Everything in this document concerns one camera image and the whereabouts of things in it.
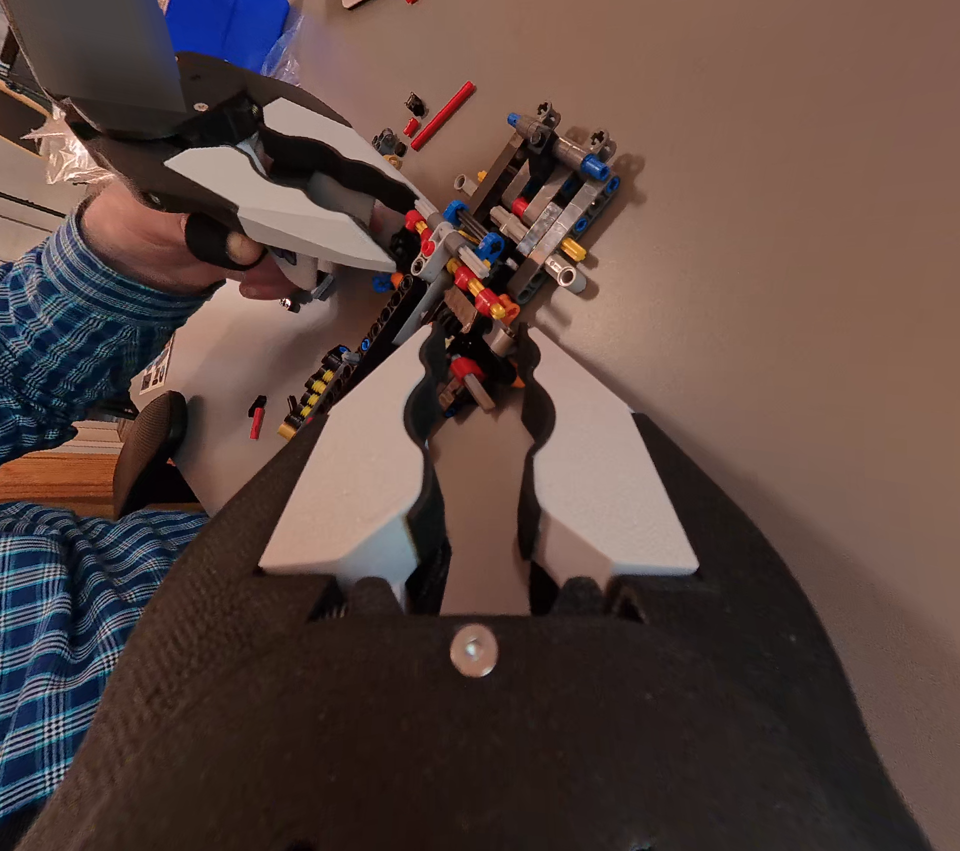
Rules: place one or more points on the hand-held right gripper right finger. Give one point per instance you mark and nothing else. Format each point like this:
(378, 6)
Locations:
(607, 491)

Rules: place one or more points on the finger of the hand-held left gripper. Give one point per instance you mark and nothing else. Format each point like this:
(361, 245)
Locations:
(330, 127)
(247, 198)

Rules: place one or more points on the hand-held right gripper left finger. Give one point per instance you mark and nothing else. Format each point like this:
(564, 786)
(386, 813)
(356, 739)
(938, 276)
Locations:
(352, 491)

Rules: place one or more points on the multicoloured lego technic model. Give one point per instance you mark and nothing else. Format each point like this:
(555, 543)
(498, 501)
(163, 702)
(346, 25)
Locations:
(465, 369)

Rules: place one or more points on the person's left forearm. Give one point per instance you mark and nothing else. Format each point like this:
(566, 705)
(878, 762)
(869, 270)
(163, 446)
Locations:
(45, 326)

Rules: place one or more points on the grey double lego connector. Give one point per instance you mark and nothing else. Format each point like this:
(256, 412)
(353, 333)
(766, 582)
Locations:
(385, 138)

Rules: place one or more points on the small black lego connector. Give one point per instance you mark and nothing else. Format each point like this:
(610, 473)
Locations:
(415, 103)

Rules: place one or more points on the long red lego axle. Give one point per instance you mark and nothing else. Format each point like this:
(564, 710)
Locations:
(442, 114)

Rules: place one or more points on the red and black lego pin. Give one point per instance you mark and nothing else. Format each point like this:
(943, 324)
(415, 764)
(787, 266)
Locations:
(257, 416)

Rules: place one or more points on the person's left hand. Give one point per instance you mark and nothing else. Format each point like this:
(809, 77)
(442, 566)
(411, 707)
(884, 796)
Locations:
(142, 236)

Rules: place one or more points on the crinkled clear plastic sheet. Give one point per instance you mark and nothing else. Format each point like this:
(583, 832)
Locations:
(67, 150)

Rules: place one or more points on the printed paper sheet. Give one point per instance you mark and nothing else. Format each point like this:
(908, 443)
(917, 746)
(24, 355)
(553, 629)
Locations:
(154, 371)

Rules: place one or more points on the dark mesh chair armrest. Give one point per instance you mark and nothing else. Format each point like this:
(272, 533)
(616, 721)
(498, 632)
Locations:
(150, 446)

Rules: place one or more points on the blue plaid shirt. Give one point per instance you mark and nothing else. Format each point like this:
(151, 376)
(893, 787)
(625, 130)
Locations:
(60, 603)

